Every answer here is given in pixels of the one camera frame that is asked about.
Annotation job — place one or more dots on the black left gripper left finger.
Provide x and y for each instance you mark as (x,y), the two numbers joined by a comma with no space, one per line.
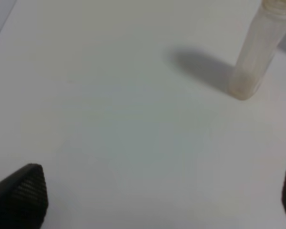
(23,198)

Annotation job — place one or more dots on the clear plastic drink bottle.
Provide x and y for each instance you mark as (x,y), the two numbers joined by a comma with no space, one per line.
(265,32)

